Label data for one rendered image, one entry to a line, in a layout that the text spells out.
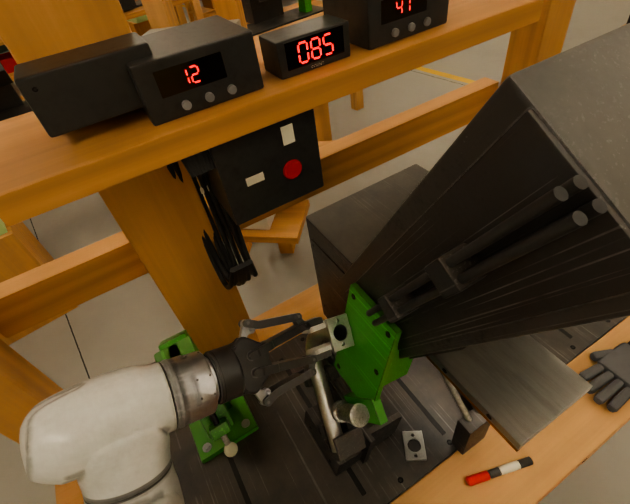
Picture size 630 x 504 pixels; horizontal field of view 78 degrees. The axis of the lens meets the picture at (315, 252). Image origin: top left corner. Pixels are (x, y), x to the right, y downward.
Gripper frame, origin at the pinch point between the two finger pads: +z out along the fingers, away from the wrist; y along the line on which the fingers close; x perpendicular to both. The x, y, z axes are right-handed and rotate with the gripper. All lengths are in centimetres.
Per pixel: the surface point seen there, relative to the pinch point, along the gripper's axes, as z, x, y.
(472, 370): 18.1, -12.5, -11.7
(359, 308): 3.1, -7.0, 3.3
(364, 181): 171, 163, 70
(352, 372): 4.4, 1.6, -8.0
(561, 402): 23.7, -22.2, -18.1
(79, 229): -13, 287, 92
